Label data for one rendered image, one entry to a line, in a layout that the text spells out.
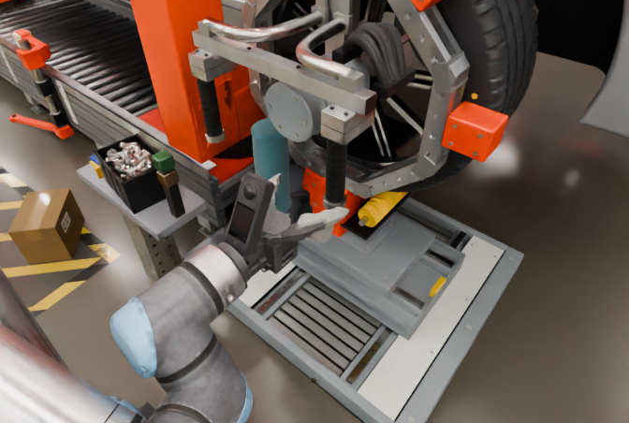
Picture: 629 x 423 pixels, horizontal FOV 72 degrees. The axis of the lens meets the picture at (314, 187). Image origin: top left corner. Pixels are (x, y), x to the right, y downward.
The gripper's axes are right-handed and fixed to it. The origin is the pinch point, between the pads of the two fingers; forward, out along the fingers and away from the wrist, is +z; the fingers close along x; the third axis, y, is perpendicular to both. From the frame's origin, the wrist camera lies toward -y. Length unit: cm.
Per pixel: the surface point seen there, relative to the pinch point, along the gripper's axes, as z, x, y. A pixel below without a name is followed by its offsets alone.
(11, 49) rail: 22, -219, 39
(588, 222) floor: 130, 40, 83
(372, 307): 29, -2, 69
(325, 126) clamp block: 4.4, -1.2, -9.3
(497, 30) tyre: 37.7, 11.7, -18.2
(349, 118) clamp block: 5.7, 2.6, -11.8
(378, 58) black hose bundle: 13.7, 2.1, -18.7
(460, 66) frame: 29.2, 9.5, -13.7
